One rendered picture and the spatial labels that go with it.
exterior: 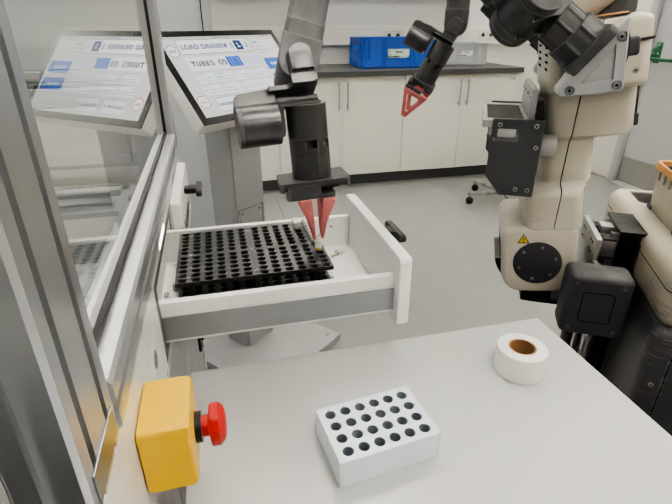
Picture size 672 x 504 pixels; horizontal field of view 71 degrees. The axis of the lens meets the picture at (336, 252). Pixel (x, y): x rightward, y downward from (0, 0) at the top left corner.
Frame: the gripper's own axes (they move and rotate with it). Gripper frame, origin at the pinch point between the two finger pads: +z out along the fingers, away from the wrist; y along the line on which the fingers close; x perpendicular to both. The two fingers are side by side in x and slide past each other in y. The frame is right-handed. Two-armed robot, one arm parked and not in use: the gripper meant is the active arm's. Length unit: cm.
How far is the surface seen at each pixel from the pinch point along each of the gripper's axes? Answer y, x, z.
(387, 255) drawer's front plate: 9.1, -6.9, 2.4
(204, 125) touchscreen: -19, 72, -9
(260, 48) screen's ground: 1, 110, -27
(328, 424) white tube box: -4.4, -26.1, 13.7
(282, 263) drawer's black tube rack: -6.3, -4.5, 2.2
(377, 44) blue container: 103, 314, -23
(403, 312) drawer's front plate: 9.7, -11.7, 9.6
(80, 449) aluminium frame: -21, -46, -7
